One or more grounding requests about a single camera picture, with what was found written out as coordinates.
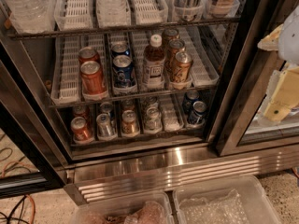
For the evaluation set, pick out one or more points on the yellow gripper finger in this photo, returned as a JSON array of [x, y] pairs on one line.
[[285, 96], [270, 42]]

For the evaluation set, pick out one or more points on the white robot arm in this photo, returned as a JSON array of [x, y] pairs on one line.
[[288, 51]]

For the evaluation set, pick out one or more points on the right fridge glass door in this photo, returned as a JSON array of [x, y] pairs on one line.
[[244, 81]]

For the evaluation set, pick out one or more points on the fridge glass door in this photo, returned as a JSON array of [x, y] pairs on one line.
[[28, 121], [244, 81]]

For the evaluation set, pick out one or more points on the front blue can bottom shelf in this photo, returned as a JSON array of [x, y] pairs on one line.
[[197, 113]]

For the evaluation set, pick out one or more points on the blue can shelf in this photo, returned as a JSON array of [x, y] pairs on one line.
[[197, 113], [123, 71], [120, 48], [189, 98]]

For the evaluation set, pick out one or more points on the rear blue can bottom shelf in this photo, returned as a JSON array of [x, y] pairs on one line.
[[189, 98]]

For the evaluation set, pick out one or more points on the front gold can middle shelf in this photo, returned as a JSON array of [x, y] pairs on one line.
[[181, 66]]

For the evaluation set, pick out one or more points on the gold can shelf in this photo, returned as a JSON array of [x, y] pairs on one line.
[[169, 34], [129, 122], [128, 105], [173, 46], [181, 66]]

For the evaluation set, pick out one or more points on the plaid can top shelf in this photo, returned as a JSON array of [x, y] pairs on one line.
[[187, 10]]

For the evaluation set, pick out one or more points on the rear gold can middle shelf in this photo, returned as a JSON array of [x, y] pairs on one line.
[[169, 34]]

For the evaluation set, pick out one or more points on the rear white can bottom shelf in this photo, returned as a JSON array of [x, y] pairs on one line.
[[150, 102]]

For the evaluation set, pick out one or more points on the white can shelf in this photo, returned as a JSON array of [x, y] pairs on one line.
[[150, 102], [153, 119]]

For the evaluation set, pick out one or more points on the front white can bottom shelf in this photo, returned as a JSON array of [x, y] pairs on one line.
[[153, 119]]

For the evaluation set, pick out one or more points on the front blue can middle shelf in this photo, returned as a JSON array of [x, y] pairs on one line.
[[123, 71]]

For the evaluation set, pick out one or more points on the rear blue can middle shelf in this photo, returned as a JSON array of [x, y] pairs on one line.
[[120, 48]]

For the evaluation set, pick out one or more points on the steel fridge bottom grille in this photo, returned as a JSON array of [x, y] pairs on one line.
[[168, 169]]

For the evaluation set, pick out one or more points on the rear gold can bottom shelf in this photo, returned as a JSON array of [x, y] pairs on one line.
[[128, 105]]

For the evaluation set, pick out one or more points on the front gold can bottom shelf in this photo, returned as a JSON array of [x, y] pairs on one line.
[[129, 122]]

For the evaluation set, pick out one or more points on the rear silver redbull can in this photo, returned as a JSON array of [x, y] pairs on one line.
[[108, 108]]

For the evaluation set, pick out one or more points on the silver redbull can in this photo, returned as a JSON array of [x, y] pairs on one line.
[[108, 108], [104, 125]]

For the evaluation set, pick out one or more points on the front silver redbull can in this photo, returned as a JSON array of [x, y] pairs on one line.
[[104, 125]]

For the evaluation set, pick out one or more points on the front orange can middle shelf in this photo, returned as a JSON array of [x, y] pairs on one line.
[[92, 77]]

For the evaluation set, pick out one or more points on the orange can shelf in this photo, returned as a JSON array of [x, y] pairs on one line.
[[81, 129], [92, 77], [82, 111], [88, 54]]

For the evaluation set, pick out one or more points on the rear orange can middle shelf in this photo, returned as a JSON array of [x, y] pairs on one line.
[[88, 54]]

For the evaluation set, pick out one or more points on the rear orange can bottom shelf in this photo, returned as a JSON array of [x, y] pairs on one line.
[[82, 111]]

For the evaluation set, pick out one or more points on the front orange can bottom shelf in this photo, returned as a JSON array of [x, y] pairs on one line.
[[81, 129]]

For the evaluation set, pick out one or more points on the left fridge glass door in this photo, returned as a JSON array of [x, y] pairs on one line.
[[28, 121]]

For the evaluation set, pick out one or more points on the right clear plastic bin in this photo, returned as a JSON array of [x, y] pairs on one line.
[[258, 208]]

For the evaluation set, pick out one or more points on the clear plastic bin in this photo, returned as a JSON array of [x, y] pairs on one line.
[[258, 208], [153, 206]]

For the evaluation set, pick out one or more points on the tea bottle white cap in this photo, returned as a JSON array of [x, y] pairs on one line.
[[153, 61]]

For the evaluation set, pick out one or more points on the left clear plastic bin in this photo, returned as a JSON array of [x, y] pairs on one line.
[[153, 206]]

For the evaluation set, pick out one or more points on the water bottle top left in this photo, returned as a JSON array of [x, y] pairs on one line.
[[32, 16]]

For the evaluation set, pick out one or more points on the top wire shelf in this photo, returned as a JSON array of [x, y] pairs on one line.
[[133, 28]]

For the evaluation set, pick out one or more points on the wire shelf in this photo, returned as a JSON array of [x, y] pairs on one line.
[[87, 99], [133, 28]]

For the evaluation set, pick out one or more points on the middle wire shelf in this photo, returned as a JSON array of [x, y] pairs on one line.
[[87, 99]]

